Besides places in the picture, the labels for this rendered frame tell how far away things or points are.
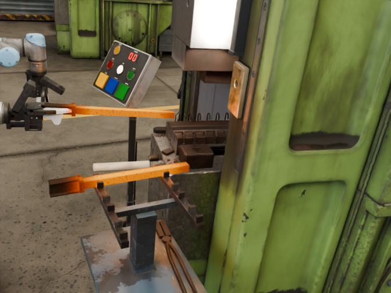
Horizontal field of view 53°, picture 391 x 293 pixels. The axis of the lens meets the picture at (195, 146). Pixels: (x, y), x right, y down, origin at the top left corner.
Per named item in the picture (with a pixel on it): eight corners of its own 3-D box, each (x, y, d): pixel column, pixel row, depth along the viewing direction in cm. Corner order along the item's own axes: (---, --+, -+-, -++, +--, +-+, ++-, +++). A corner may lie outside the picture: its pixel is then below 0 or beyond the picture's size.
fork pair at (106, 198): (107, 212, 105) (107, 206, 104) (102, 200, 110) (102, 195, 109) (184, 197, 115) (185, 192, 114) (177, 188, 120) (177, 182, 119)
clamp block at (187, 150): (183, 170, 150) (185, 154, 147) (178, 159, 157) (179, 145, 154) (213, 168, 153) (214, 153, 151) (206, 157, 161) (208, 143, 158)
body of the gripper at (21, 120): (44, 122, 140) (7, 122, 136) (43, 100, 137) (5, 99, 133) (43, 131, 134) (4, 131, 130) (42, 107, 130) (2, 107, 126)
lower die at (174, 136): (176, 154, 160) (177, 136, 156) (165, 134, 177) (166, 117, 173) (267, 150, 173) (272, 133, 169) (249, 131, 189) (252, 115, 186)
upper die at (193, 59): (183, 70, 144) (185, 45, 140) (171, 56, 161) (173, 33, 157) (284, 72, 157) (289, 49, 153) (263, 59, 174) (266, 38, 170)
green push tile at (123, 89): (122, 101, 192) (128, 87, 192) (114, 96, 197) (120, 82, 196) (124, 102, 194) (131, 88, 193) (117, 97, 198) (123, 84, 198)
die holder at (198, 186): (162, 264, 166) (170, 174, 146) (146, 211, 198) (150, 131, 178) (279, 249, 182) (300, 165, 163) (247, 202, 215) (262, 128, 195)
